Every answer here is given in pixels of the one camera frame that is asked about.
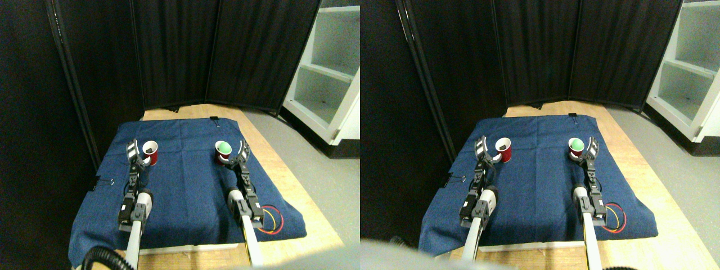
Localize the curtain stand pole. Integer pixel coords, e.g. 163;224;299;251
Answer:
395;0;457;164
46;0;100;169

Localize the black ribbed hose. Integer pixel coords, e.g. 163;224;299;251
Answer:
83;246;138;270
390;236;420;249

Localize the dark blue cloth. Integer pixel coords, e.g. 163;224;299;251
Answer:
69;117;308;268
419;114;659;258

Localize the orange wire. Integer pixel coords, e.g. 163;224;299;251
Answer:
260;205;285;235
605;202;627;234

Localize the white shelf unit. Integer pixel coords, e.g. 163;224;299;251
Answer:
282;0;360;147
646;0;720;143

